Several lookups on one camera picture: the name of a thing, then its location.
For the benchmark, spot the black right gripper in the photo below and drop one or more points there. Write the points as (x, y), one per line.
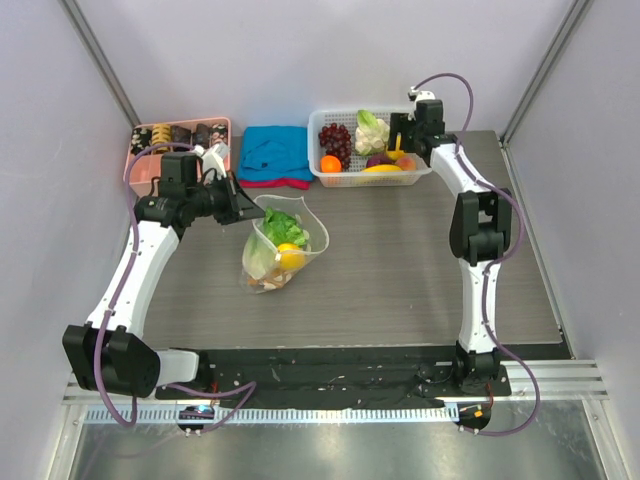
(398, 134)

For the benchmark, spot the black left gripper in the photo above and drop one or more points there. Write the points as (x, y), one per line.
(240, 208)

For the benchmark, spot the yellow lemon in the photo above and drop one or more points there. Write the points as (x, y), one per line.
(395, 154)

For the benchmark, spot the green lettuce leaf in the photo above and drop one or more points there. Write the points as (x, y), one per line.
(260, 251)

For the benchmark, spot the clear zip top bag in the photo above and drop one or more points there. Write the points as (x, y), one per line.
(319, 239)

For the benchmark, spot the yellow mango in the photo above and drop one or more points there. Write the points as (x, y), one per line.
(290, 257)

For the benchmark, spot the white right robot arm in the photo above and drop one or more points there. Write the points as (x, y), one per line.
(479, 235)

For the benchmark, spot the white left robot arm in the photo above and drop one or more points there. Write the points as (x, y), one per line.
(107, 353)

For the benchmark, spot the peach fruit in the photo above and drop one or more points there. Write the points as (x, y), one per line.
(406, 163)

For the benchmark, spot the purple red onion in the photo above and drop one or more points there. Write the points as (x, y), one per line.
(379, 159)

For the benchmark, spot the magenta folded cloth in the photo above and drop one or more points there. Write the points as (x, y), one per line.
(277, 183)

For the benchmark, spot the yellow banana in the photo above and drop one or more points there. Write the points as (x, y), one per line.
(382, 168)

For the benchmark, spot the blue folded cloth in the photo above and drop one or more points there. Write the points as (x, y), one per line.
(272, 153)

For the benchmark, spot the red grape bunch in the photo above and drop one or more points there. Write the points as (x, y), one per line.
(335, 140)

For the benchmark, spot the white plastic basket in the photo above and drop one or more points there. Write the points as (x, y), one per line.
(353, 176)

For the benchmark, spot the pink floral roll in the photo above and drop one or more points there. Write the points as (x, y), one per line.
(219, 133)

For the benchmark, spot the orange fruit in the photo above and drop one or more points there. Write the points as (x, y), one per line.
(330, 164)

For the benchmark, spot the black roll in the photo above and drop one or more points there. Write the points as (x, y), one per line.
(201, 135)

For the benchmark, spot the dark brown roll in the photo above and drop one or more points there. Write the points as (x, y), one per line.
(182, 136)

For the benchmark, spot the pink divided storage box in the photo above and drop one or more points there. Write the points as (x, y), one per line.
(148, 167)

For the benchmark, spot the yellow striped roll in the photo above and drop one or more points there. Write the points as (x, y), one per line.
(161, 138)

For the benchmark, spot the dark floral sushi roll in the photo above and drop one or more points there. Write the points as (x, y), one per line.
(140, 140)

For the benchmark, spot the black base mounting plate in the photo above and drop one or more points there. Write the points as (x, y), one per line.
(342, 378)

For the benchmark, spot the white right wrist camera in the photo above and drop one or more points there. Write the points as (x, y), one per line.
(417, 95)

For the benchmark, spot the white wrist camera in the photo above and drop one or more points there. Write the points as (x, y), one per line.
(417, 95)
(214, 159)

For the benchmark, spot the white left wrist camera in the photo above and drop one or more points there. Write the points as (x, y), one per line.
(214, 159)

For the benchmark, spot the white slotted cable duct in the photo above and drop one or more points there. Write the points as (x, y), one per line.
(194, 414)

